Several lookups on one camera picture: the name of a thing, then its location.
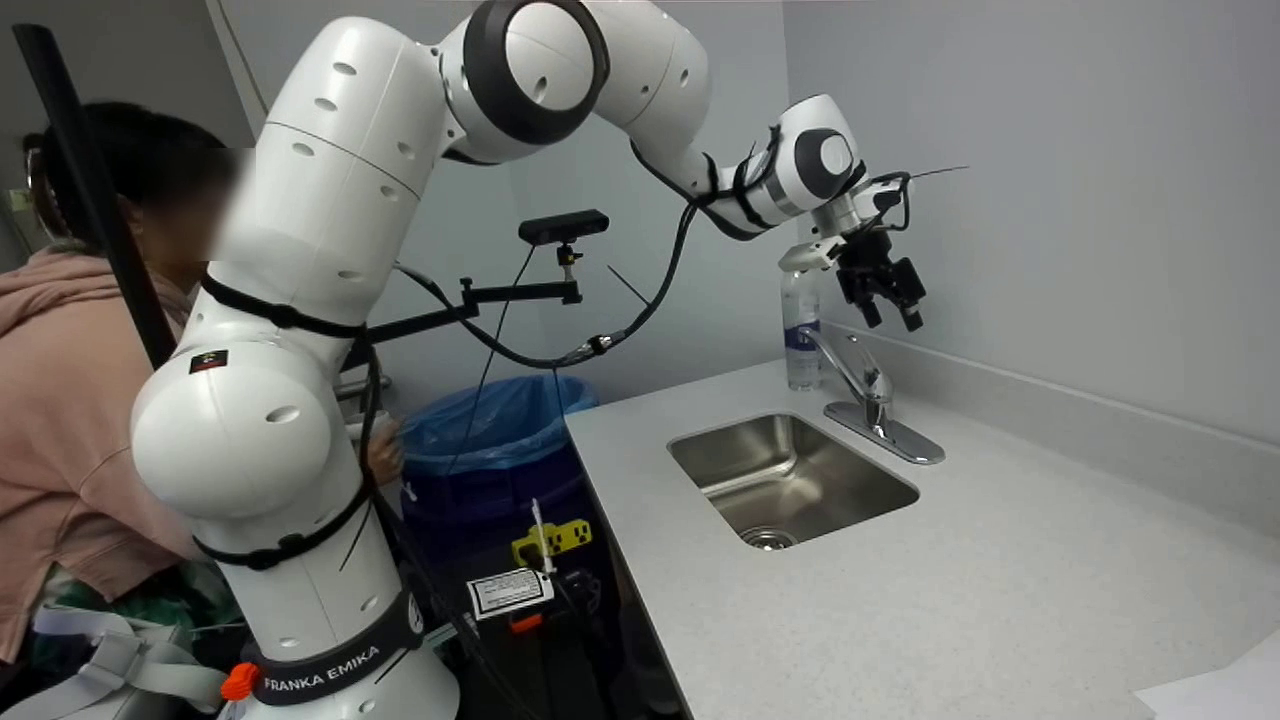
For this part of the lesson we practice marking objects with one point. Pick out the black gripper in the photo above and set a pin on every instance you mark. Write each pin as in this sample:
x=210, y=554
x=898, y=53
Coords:
x=868, y=268

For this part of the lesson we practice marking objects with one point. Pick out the chrome sink faucet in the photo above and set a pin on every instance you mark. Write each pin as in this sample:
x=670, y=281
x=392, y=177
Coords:
x=866, y=413

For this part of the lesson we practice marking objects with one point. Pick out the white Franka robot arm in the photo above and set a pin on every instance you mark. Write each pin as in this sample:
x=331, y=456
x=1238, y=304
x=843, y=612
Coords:
x=243, y=430

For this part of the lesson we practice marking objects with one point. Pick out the clear plastic water bottle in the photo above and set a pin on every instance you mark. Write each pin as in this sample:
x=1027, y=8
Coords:
x=801, y=324

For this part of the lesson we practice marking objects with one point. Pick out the stainless steel sink basin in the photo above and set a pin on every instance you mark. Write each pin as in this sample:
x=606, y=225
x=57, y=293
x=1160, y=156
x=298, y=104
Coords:
x=776, y=481

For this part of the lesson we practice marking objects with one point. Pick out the blue lined trash bin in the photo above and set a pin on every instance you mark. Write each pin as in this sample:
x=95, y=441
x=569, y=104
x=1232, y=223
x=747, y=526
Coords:
x=482, y=460

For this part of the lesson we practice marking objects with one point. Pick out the yellow black clamp with tag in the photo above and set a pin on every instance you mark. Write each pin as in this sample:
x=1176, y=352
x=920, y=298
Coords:
x=530, y=580

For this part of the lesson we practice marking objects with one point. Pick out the person in pink hoodie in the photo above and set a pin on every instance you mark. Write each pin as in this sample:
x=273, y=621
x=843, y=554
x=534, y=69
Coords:
x=70, y=369

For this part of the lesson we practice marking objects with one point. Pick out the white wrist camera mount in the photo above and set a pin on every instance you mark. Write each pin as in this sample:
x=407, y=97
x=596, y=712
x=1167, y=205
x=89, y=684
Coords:
x=813, y=256

